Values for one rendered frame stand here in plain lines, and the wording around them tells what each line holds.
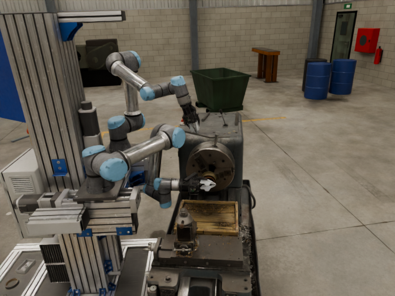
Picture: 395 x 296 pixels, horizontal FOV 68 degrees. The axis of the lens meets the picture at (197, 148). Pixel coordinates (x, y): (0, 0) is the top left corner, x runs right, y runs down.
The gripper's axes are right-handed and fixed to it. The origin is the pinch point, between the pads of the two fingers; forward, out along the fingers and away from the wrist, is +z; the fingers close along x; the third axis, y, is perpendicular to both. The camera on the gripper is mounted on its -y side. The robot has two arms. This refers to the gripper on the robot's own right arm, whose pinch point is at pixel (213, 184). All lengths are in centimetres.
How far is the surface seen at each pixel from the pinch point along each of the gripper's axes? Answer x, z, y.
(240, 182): -16.8, 16.5, -31.9
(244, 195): -54, 22, -73
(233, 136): 16.9, 11.3, -34.7
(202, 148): 15.2, -8.1, -16.9
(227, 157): 10.0, 7.5, -15.8
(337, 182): -108, 145, -196
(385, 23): 66, 446, -835
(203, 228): -19.3, -5.1, 16.9
